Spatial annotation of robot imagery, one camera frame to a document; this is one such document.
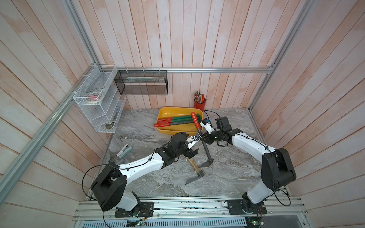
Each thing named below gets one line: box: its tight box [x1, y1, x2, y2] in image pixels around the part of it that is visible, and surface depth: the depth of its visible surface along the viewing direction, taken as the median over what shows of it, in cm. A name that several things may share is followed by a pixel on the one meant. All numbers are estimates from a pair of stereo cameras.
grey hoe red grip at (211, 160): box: [191, 112, 214, 168], surface depth 88 cm
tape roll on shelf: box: [85, 91, 100, 105], surface depth 75 cm
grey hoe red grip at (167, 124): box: [153, 121, 194, 128], surface depth 103 cm
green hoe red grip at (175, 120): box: [157, 118, 194, 124], surface depth 109 cm
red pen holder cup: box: [193, 99, 207, 113], surface depth 117 cm
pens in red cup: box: [194, 91, 211, 104], surface depth 113 cm
